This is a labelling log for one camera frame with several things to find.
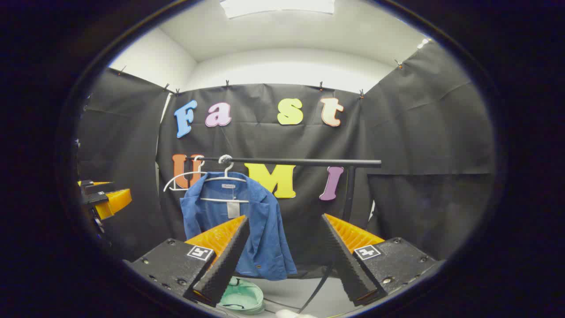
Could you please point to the black clothes rack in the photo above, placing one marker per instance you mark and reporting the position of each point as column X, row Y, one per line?
column 300, row 161

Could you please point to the white plastic clothes hanger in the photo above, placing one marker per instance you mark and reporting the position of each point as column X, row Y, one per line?
column 190, row 175
column 226, row 177

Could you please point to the green laundry hamper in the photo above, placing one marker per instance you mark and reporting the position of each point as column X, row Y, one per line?
column 242, row 296

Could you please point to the white paper hang tag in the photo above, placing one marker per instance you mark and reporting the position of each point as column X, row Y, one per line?
column 233, row 210

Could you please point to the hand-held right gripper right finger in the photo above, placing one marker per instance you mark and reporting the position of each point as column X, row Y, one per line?
column 348, row 260

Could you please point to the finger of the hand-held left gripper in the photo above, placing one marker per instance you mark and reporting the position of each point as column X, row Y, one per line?
column 98, row 187
column 114, row 201

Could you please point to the black backdrop cloth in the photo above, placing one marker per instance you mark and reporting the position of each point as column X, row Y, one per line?
column 397, row 132

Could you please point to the grey tape wrap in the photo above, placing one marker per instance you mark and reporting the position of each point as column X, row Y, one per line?
column 225, row 159

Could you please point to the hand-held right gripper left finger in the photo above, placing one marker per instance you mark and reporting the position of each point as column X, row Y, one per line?
column 229, row 260

